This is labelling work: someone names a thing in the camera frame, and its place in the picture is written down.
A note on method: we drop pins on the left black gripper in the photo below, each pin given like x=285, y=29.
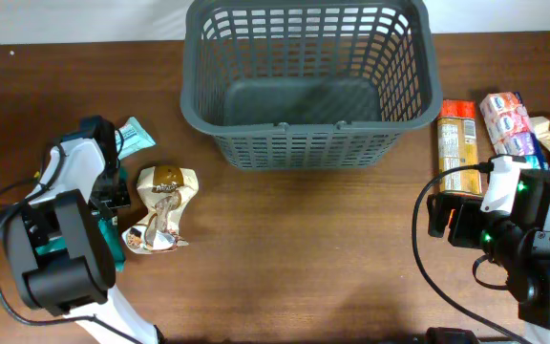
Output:
x=124, y=195

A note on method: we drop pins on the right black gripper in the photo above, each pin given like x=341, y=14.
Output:
x=465, y=209

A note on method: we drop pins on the green Nescafe coffee bag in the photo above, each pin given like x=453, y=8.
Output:
x=110, y=195

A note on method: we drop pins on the beige brown bread bag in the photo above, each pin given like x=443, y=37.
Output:
x=165, y=190

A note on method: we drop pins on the teal wet wipes pack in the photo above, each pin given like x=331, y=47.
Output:
x=131, y=138

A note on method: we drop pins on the orange spaghetti package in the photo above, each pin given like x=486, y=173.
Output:
x=456, y=138

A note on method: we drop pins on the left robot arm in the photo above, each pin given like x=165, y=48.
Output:
x=59, y=246

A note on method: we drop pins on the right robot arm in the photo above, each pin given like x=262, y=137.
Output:
x=517, y=240

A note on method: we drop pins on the Kleenex tissue multipack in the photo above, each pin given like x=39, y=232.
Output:
x=510, y=129

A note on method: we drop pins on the grey plastic basket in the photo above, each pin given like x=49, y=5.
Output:
x=284, y=84

